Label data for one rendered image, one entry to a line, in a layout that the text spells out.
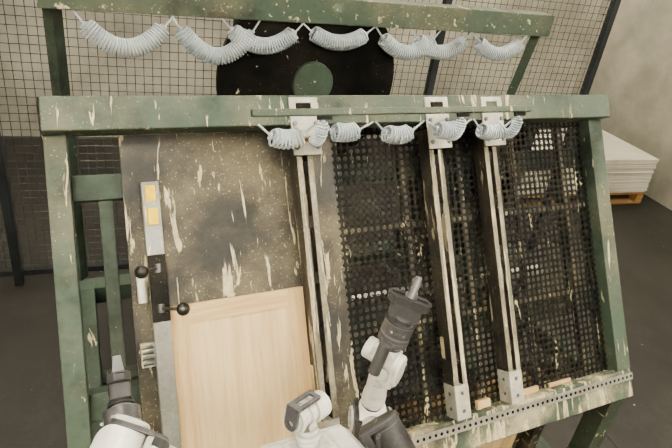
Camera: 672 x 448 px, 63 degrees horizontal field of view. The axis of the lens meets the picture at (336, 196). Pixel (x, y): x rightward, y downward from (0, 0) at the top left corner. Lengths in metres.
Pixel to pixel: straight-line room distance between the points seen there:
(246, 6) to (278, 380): 1.33
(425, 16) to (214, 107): 1.12
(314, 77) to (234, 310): 1.05
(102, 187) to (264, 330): 0.68
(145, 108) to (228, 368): 0.84
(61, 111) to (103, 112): 0.11
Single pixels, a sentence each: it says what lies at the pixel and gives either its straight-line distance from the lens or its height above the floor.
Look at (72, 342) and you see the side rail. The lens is 1.74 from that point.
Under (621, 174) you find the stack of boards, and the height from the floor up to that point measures 0.38.
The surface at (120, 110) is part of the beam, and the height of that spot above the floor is 1.91.
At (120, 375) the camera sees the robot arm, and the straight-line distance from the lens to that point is 1.52.
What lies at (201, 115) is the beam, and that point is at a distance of 1.73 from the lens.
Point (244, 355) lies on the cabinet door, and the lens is 1.84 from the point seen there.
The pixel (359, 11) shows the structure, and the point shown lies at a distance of 2.33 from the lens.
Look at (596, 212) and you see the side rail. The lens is 2.65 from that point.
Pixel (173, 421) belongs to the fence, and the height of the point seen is 1.10.
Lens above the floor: 2.48
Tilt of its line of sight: 27 degrees down
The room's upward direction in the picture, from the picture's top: 8 degrees clockwise
